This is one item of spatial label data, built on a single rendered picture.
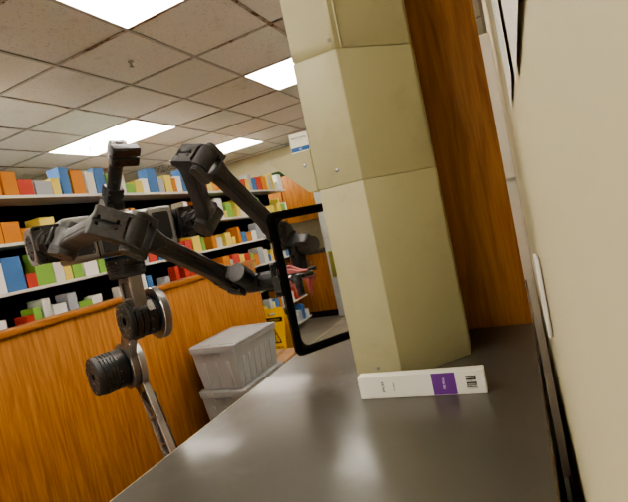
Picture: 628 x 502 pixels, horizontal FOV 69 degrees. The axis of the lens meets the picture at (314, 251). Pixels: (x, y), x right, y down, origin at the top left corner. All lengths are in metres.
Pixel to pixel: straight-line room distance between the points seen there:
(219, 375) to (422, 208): 2.52
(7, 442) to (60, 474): 0.35
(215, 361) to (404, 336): 2.40
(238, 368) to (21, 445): 1.31
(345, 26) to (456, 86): 0.41
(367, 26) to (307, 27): 0.14
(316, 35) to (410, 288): 0.62
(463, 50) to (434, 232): 0.54
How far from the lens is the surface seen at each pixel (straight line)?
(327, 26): 1.14
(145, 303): 1.79
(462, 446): 0.82
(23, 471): 2.85
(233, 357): 3.28
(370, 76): 1.13
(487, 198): 1.38
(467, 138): 1.39
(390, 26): 1.21
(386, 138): 1.11
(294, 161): 1.12
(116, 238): 1.19
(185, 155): 1.45
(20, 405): 2.80
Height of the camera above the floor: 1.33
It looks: 3 degrees down
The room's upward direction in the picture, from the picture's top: 12 degrees counter-clockwise
